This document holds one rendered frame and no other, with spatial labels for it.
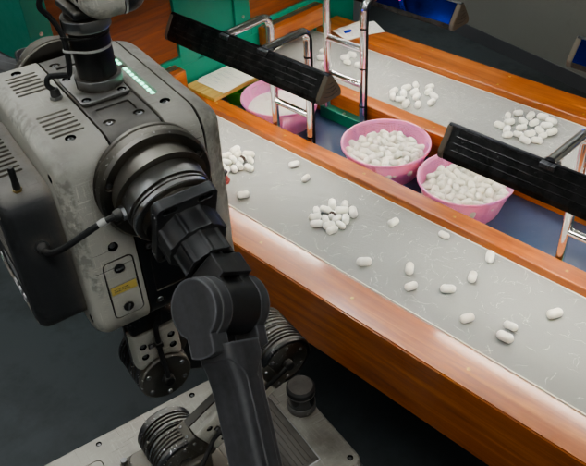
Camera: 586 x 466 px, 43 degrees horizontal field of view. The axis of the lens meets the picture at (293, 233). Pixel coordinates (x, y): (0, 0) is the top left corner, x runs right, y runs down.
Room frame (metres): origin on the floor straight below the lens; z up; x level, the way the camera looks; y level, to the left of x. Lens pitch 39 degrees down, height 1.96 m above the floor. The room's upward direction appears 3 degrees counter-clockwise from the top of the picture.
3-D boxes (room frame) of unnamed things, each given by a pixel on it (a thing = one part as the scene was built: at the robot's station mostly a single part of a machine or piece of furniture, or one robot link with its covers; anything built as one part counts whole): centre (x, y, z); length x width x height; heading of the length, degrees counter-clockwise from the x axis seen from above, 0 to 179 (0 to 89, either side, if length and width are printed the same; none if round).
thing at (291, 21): (2.63, -0.05, 0.83); 0.30 x 0.06 x 0.07; 133
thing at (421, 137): (1.88, -0.29, 0.72); 0.27 x 0.27 x 0.10
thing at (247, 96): (2.20, 0.01, 0.72); 0.27 x 0.27 x 0.10
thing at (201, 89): (2.36, 0.16, 0.77); 0.33 x 0.15 x 0.01; 133
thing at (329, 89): (1.88, 0.10, 1.08); 0.62 x 0.08 x 0.07; 43
